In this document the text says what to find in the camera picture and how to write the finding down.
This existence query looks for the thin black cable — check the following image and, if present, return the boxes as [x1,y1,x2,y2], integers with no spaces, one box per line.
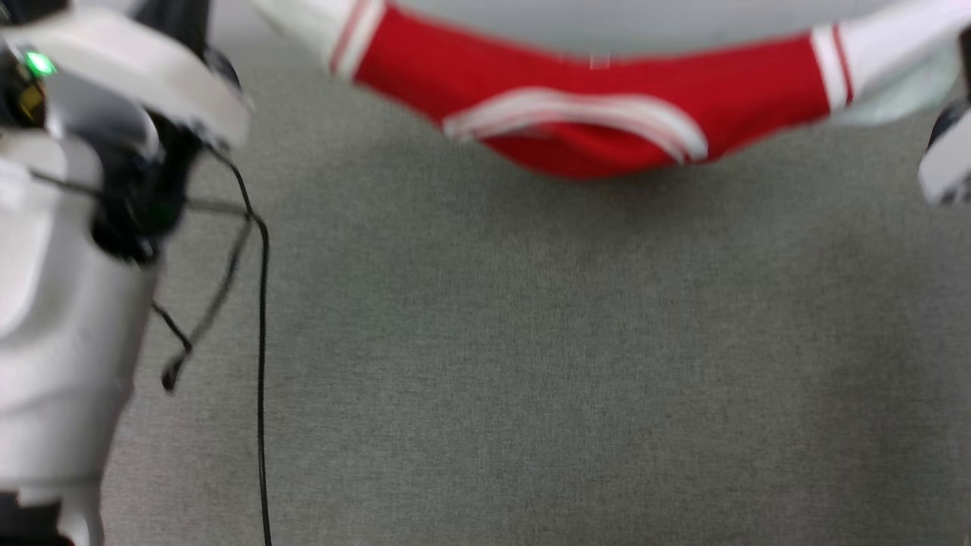
[216,152,274,546]
[150,199,255,394]

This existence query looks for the grey fabric sofa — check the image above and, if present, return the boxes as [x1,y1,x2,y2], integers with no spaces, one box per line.
[99,30,971,546]

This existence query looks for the red basketball jersey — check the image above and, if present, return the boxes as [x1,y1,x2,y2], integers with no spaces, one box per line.
[249,0,971,181]

